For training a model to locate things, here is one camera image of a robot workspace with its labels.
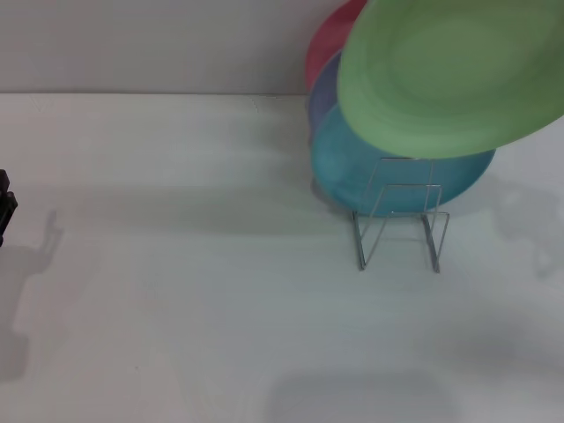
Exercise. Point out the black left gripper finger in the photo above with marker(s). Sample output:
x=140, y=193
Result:
x=6, y=211
x=3, y=180

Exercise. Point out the light green plate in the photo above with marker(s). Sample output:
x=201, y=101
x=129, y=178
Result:
x=449, y=70

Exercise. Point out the purple plate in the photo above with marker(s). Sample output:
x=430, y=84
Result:
x=325, y=90

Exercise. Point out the teal blue plate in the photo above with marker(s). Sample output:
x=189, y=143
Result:
x=348, y=172

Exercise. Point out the red pink plate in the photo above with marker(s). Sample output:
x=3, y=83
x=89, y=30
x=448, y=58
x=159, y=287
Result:
x=332, y=37

